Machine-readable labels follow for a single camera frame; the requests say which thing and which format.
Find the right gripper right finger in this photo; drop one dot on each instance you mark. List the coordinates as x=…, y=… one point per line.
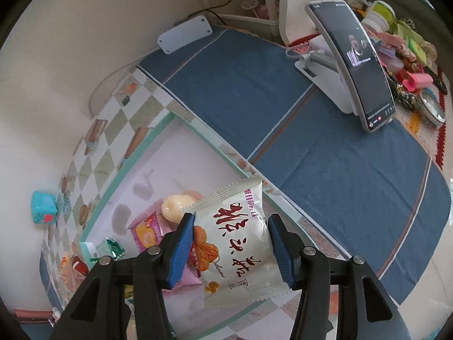
x=365, y=310

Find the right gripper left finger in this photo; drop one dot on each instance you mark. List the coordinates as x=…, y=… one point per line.
x=113, y=290

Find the pink swiss roll packet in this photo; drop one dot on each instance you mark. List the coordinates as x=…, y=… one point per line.
x=155, y=244

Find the white rice cracker packet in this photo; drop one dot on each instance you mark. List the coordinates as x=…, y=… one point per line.
x=233, y=247

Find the orange red wafer packet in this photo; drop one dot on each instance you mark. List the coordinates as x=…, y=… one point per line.
x=66, y=272

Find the dark red wrapped box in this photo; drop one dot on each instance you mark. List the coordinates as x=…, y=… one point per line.
x=79, y=265

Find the silver green small packet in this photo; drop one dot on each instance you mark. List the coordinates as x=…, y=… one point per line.
x=106, y=247

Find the teal toy box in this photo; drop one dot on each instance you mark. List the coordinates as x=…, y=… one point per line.
x=43, y=208

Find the yellow jelly cup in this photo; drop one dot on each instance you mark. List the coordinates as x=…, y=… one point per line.
x=173, y=206

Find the teal-rimmed white tray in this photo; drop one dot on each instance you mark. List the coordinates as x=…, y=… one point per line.
x=175, y=158

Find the smartphone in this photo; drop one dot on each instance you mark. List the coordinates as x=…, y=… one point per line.
x=357, y=61

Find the round metal tin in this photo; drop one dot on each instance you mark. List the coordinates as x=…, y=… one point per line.
x=432, y=113

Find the pile of assorted clutter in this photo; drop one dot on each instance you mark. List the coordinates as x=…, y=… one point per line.
x=409, y=61

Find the white phone stand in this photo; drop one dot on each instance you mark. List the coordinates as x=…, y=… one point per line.
x=331, y=79

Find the white wall box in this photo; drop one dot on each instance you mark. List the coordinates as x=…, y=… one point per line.
x=186, y=33

